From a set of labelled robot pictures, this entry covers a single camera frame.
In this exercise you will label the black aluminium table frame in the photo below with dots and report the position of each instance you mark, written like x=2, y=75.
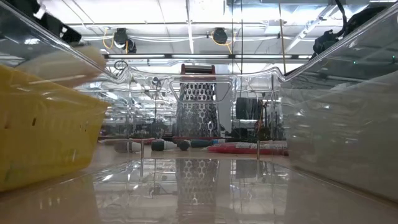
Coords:
x=199, y=56

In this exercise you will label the clear plastic bin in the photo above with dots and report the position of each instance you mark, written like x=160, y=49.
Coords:
x=199, y=193

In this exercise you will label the black round ceiling device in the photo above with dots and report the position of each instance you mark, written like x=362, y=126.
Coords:
x=220, y=35
x=121, y=37

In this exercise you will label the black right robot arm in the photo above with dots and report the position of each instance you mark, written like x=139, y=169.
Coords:
x=326, y=40

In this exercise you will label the black monitor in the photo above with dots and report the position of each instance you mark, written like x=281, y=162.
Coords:
x=248, y=109

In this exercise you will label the dark blue marker pen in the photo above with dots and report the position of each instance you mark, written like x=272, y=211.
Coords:
x=202, y=143

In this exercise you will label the small dark bottle white cap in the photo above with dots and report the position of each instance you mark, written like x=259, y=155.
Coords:
x=126, y=147
x=184, y=145
x=163, y=145

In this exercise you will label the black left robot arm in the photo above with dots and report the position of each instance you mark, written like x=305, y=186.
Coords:
x=53, y=26

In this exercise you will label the yellow plastic basket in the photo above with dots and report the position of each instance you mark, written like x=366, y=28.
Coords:
x=46, y=130

